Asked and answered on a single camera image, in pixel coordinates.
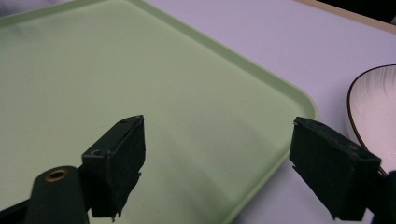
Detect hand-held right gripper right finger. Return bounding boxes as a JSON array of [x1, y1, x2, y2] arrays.
[[289, 117, 382, 221]]

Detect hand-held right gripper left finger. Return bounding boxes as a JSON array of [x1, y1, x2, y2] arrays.
[[80, 114, 147, 222]]

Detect white bowl with dark rim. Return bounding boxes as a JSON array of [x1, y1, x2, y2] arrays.
[[346, 63, 396, 177]]

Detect light green plastic tray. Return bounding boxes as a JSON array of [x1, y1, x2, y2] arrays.
[[0, 0, 318, 224]]

